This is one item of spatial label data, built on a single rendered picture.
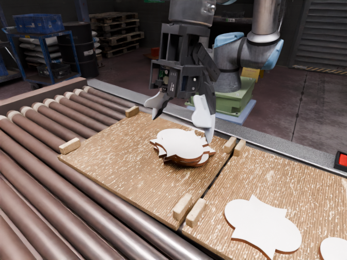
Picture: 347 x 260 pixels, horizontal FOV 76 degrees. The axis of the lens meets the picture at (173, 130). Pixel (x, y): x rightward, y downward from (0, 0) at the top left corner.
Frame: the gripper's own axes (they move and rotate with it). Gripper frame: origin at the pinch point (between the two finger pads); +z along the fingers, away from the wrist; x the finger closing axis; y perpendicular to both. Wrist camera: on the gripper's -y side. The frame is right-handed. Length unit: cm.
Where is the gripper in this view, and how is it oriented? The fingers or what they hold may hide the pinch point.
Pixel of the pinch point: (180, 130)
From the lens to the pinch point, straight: 47.2
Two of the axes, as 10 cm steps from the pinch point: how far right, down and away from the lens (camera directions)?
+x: 7.6, 3.3, -5.6
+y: -6.4, 2.0, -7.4
